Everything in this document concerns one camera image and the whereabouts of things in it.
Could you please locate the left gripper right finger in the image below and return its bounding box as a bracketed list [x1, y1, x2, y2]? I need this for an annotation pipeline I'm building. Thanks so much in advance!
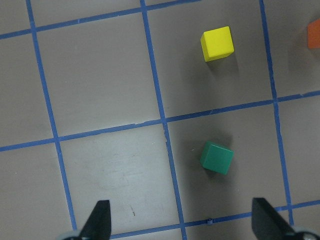
[251, 197, 296, 240]

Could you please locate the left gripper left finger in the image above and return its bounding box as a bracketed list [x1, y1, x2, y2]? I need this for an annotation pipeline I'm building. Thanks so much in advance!
[78, 200, 111, 240]

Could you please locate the green wooden block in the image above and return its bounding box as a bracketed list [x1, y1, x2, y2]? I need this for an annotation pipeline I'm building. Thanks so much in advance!
[200, 141, 234, 175]

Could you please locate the yellow wooden block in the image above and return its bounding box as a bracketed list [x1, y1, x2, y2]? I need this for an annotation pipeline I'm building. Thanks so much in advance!
[200, 26, 235, 63]

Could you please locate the orange wooden block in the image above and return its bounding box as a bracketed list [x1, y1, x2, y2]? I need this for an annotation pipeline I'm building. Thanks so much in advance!
[307, 19, 320, 49]

